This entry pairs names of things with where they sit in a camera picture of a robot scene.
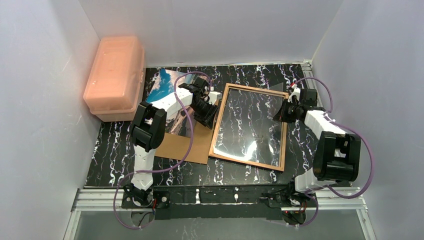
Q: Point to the clear acrylic sheet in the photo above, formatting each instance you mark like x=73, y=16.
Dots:
x=251, y=129

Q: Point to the beach landscape photo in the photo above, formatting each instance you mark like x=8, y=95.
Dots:
x=162, y=86

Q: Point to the brown fibreboard backing board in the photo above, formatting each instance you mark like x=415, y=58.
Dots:
x=175, y=146

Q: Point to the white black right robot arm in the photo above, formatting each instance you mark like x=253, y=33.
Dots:
x=306, y=181

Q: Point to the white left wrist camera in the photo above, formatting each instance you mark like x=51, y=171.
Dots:
x=214, y=97

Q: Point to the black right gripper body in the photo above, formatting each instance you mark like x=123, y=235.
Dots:
x=286, y=111

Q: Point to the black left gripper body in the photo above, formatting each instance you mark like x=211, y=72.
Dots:
x=205, y=110

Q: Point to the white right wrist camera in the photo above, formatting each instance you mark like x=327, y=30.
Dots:
x=294, y=97

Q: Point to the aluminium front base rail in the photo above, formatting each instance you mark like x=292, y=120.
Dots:
x=97, y=215

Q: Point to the wooden picture frame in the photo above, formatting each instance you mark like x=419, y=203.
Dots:
x=248, y=129

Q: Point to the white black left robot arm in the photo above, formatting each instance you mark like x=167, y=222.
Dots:
x=147, y=133

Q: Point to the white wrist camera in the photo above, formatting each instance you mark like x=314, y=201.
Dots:
x=294, y=97
x=214, y=97

